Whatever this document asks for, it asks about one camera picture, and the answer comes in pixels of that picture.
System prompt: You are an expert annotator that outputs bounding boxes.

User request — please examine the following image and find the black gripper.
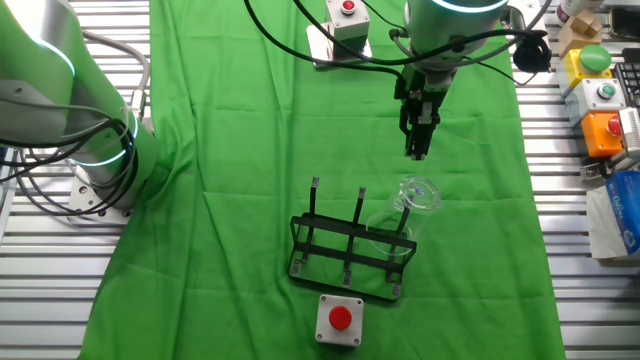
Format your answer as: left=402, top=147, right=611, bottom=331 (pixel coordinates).
left=393, top=66, right=455, bottom=161

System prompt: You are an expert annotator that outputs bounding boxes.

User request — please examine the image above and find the clear glass cup with handle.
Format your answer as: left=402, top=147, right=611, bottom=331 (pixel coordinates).
left=365, top=175, right=443, bottom=259

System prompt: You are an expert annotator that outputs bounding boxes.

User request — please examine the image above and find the grey box small red button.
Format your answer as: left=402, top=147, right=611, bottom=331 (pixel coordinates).
left=324, top=0, right=371, bottom=45

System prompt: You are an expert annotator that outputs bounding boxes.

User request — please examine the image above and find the red button box rear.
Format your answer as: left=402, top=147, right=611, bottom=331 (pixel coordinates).
left=305, top=22, right=374, bottom=69

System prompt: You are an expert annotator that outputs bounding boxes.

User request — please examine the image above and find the orange box red button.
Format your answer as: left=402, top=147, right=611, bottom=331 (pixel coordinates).
left=580, top=110, right=626, bottom=159

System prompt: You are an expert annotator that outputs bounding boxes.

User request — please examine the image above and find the grey box green button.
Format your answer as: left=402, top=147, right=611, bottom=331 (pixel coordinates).
left=564, top=77, right=629, bottom=127

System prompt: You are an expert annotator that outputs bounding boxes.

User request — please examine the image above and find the yellow box green mushroom button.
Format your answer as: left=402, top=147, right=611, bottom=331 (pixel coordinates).
left=556, top=44, right=614, bottom=99

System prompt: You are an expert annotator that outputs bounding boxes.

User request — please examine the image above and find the green cloth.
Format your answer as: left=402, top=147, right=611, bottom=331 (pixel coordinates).
left=77, top=0, right=567, bottom=360

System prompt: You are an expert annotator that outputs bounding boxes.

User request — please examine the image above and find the wooden block puzzle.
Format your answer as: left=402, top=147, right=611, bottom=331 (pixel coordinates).
left=557, top=9, right=604, bottom=57

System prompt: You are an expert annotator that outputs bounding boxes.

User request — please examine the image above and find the grey box large red button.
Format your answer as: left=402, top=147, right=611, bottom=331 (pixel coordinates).
left=314, top=293, right=365, bottom=348

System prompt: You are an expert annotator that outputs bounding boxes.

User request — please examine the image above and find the blue white packet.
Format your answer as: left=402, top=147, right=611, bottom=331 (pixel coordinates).
left=585, top=187, right=640, bottom=261

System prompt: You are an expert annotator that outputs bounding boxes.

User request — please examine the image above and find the white ribbed device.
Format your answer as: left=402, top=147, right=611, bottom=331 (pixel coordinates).
left=618, top=107, right=640, bottom=161

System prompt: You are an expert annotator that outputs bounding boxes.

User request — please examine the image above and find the black keyboard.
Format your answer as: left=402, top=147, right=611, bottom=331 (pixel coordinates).
left=613, top=62, right=640, bottom=109

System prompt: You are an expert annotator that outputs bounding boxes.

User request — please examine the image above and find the blue tissue pack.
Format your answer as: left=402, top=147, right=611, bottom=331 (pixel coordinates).
left=604, top=170, right=640, bottom=257

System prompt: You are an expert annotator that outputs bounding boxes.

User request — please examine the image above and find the black flat device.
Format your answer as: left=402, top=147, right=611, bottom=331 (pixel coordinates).
left=608, top=7, right=640, bottom=42

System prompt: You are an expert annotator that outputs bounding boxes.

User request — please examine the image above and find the black wire cup rack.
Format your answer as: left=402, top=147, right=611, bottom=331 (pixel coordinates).
left=287, top=175, right=419, bottom=303

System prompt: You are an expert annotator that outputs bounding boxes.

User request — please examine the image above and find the silver metal bracket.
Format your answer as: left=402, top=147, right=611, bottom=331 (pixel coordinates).
left=579, top=152, right=629, bottom=181

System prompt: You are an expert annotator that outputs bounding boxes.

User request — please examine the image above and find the grey hose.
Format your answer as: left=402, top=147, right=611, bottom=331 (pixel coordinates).
left=79, top=29, right=151, bottom=121

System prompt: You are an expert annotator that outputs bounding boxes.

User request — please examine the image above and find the black cable bundle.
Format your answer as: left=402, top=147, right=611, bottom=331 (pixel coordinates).
left=0, top=97, right=142, bottom=217

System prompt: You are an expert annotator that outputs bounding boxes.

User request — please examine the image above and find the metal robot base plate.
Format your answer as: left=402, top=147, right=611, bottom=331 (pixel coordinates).
left=67, top=174, right=134, bottom=227

